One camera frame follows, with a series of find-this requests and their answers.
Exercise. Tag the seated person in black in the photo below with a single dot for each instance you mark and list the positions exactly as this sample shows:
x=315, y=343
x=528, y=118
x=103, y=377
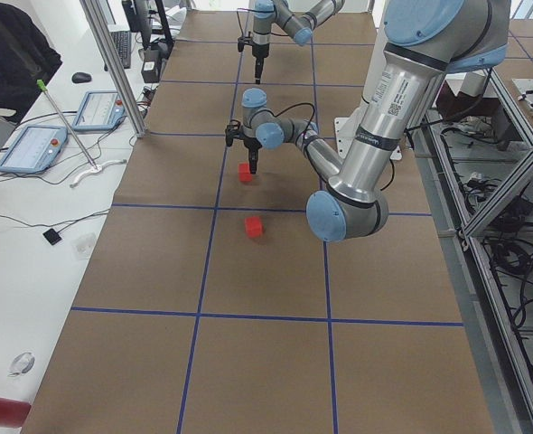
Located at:
x=25, y=57

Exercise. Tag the clear plastic packet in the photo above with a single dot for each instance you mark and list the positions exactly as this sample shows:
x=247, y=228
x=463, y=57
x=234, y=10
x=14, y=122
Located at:
x=84, y=245

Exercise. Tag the black monitor stand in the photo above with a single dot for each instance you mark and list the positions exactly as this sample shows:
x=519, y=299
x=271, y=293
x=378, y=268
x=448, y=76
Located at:
x=149, y=20

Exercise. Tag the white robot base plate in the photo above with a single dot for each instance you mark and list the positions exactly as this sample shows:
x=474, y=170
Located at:
x=344, y=134

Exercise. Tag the red object at edge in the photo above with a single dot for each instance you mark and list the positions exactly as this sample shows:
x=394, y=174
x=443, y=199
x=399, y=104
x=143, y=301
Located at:
x=13, y=414

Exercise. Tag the aluminium frame post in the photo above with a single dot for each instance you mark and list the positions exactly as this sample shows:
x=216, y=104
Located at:
x=99, y=27

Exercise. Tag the small black square device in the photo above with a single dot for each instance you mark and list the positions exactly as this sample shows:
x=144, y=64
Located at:
x=52, y=236

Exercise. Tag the aluminium frame rail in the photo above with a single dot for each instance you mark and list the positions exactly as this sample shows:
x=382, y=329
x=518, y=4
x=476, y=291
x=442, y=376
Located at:
x=478, y=136

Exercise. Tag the black keyboard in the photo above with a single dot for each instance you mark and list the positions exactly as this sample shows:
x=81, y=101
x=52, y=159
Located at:
x=123, y=43

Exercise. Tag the brown paper table cover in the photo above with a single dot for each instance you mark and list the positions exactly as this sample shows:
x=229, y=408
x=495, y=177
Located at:
x=184, y=324

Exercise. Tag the blue teach pendant tablet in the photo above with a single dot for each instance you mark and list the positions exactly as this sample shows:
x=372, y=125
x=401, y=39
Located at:
x=34, y=150
x=99, y=111

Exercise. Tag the black power adapter box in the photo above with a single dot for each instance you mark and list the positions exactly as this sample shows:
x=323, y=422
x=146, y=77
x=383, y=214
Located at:
x=151, y=67

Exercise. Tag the metal rod green tip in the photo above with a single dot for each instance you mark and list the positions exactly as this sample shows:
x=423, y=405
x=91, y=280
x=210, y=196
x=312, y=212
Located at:
x=94, y=167

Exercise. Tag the black computer mouse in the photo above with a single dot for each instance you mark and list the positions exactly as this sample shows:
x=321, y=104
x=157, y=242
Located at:
x=81, y=77

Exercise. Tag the red cube block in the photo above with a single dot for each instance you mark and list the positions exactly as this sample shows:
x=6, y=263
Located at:
x=244, y=173
x=253, y=227

